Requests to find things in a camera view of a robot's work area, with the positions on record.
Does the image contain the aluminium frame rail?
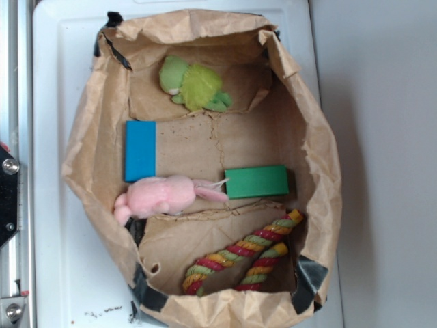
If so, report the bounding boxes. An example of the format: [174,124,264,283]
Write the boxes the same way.
[1,1,37,327]

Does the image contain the pink plush bunny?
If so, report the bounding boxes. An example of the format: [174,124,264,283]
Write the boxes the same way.
[114,175,229,226]

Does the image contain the brown paper bag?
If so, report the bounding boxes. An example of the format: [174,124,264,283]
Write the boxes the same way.
[62,9,342,327]

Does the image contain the white plastic tray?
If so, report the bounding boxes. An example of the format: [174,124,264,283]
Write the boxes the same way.
[31,0,346,328]

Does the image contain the green rectangular block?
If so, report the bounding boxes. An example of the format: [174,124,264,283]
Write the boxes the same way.
[225,165,289,200]

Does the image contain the multicolour twisted rope toy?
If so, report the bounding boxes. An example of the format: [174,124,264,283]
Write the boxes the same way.
[182,209,305,297]

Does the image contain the blue rectangular block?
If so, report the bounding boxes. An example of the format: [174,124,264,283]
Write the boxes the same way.
[124,120,156,182]

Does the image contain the black metal bracket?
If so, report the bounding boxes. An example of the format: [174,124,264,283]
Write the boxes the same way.
[0,142,20,248]

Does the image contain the green plush animal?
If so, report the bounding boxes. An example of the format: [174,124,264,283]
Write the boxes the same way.
[159,55,233,113]

